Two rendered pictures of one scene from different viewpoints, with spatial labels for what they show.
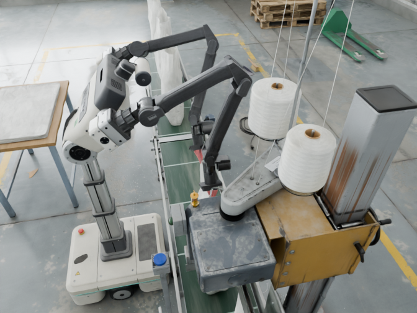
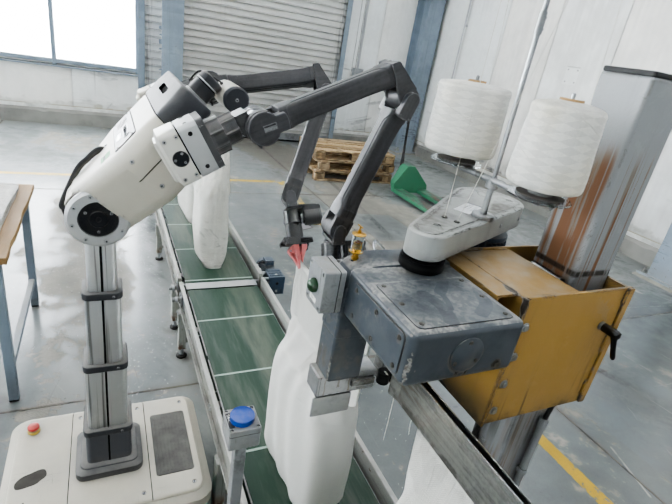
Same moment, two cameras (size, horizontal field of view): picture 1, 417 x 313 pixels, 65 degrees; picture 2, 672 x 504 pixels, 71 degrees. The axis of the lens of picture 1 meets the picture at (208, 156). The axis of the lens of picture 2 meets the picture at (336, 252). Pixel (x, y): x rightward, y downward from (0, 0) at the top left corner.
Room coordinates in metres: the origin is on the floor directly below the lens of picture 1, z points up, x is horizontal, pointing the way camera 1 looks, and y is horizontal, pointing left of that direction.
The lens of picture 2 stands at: (-0.07, 0.33, 1.71)
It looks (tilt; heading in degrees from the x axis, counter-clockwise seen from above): 23 degrees down; 344
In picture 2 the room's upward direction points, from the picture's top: 10 degrees clockwise
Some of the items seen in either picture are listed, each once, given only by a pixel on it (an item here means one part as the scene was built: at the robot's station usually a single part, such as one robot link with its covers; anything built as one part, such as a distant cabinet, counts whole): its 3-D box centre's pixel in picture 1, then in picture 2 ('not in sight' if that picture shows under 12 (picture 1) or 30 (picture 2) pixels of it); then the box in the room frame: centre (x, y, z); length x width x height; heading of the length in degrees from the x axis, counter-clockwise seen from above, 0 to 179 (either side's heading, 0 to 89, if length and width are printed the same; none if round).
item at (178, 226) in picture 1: (179, 220); (325, 284); (0.72, 0.11, 1.28); 0.08 x 0.05 x 0.09; 12
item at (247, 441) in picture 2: (161, 263); (241, 427); (0.83, 0.23, 0.81); 0.08 x 0.08 x 0.06; 12
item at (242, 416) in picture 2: (160, 259); (242, 417); (0.83, 0.23, 0.84); 0.06 x 0.06 x 0.02
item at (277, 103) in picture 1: (273, 107); (466, 119); (0.94, -0.22, 1.61); 0.17 x 0.17 x 0.17
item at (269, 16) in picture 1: (287, 7); (346, 159); (6.60, -1.53, 0.22); 1.21 x 0.84 x 0.14; 102
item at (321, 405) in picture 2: (196, 261); (326, 397); (0.74, 0.05, 0.98); 0.09 x 0.05 x 0.05; 102
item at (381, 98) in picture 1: (386, 97); (646, 74); (0.76, -0.48, 1.76); 0.12 x 0.11 x 0.01; 102
